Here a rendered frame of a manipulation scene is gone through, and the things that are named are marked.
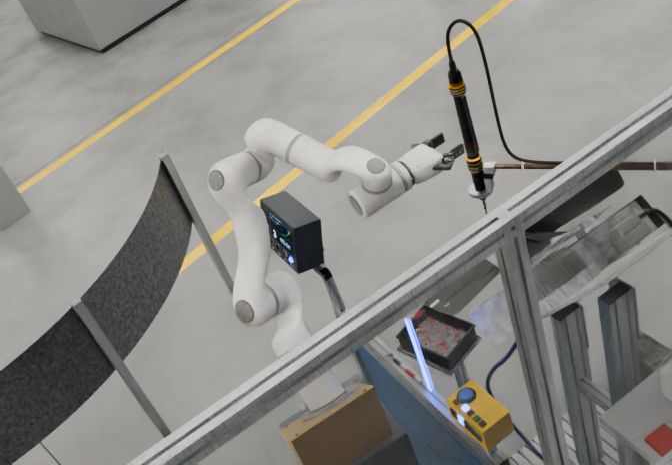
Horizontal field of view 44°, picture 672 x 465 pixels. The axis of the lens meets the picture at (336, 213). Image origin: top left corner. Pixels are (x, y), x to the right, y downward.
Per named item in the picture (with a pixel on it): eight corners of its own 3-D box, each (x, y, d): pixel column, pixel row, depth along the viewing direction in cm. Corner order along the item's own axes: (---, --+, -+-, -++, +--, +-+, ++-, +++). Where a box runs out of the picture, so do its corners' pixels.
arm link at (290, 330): (271, 365, 245) (230, 296, 246) (306, 340, 260) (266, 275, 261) (298, 351, 238) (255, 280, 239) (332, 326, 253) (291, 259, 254)
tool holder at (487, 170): (503, 183, 237) (497, 156, 232) (497, 199, 233) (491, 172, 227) (472, 183, 242) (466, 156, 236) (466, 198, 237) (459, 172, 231)
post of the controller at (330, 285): (345, 308, 302) (330, 270, 290) (339, 313, 301) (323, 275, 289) (341, 304, 304) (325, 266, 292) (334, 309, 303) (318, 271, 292)
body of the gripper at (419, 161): (394, 179, 224) (426, 158, 228) (416, 193, 217) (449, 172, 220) (387, 157, 220) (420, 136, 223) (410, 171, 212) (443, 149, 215)
